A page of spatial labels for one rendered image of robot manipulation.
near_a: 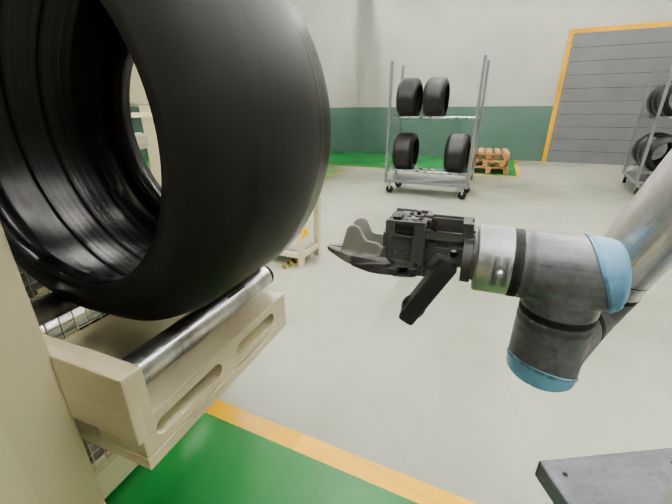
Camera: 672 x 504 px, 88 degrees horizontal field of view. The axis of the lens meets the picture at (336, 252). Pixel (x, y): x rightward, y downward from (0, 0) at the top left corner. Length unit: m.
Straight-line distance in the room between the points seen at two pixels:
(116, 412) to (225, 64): 0.40
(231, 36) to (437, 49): 11.11
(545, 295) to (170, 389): 0.50
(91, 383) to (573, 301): 0.56
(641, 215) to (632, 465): 0.52
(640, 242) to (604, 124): 10.83
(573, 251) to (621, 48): 11.03
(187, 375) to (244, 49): 0.43
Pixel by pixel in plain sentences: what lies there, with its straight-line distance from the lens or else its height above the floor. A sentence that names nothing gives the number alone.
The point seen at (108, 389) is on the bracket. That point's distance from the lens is 0.48.
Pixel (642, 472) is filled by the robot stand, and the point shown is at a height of 0.60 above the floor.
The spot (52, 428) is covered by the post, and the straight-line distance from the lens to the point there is 0.58.
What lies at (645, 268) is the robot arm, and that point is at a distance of 0.61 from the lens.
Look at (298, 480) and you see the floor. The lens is 1.48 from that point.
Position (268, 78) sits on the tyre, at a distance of 0.43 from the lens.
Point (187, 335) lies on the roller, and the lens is 0.57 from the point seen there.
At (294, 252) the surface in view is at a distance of 2.95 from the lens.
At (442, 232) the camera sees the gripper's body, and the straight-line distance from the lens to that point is 0.48.
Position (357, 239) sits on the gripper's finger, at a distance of 0.51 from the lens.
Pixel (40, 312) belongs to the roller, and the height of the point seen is 0.91.
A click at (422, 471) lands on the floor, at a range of 1.53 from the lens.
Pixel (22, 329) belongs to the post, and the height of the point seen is 1.00.
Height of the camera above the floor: 1.21
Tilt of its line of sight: 22 degrees down
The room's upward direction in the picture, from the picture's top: straight up
